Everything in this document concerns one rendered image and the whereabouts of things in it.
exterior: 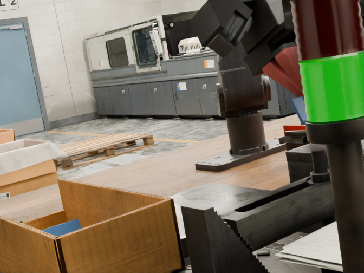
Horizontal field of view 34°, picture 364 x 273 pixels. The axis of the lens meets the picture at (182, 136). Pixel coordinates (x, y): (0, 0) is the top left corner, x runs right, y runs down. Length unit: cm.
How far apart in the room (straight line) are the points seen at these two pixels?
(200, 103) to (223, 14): 824
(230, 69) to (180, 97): 837
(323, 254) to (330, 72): 15
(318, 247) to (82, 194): 35
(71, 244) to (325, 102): 26
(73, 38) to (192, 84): 390
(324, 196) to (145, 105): 989
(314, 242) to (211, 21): 31
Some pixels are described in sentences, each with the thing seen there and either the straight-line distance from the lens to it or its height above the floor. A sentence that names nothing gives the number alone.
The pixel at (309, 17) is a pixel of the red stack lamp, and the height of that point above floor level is 111.
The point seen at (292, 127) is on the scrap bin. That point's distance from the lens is 93.
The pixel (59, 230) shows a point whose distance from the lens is 68.
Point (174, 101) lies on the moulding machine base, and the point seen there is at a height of 30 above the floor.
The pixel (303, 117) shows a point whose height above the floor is 100.
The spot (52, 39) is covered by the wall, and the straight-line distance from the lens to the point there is 1205.
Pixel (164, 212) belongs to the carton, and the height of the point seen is 96.
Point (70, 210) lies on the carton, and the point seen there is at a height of 93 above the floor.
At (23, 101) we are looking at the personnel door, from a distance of 1175.
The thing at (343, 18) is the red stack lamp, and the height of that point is 110.
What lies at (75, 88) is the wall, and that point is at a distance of 1214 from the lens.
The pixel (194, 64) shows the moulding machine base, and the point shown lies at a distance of 887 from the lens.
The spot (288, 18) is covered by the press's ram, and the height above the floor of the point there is 112.
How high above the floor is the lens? 110
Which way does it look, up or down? 8 degrees down
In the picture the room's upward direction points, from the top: 10 degrees counter-clockwise
